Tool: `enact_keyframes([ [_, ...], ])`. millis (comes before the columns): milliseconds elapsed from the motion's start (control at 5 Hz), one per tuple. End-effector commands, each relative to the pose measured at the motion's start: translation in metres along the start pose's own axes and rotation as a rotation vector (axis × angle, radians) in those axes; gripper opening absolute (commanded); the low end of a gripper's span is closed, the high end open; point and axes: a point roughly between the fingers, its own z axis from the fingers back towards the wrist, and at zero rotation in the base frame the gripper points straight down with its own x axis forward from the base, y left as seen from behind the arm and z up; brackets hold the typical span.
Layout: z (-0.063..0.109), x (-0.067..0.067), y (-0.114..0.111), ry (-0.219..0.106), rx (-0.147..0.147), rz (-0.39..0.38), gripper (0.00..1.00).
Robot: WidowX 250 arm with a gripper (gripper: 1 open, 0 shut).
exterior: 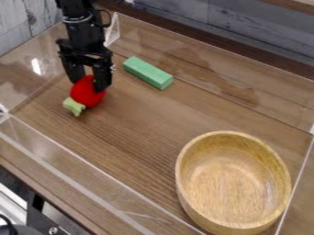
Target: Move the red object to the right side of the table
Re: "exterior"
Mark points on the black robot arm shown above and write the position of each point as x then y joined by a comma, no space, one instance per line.
83,8

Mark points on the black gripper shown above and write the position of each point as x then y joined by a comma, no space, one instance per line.
83,49

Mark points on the black metal table bracket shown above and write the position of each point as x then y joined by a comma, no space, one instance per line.
36,220

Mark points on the red plush strawberry toy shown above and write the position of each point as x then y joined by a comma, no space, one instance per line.
83,96

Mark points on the clear acrylic tray wall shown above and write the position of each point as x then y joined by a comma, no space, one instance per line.
103,165

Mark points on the wooden bowl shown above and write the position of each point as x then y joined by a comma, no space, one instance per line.
233,183

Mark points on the green rectangular block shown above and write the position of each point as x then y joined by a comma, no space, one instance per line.
147,72

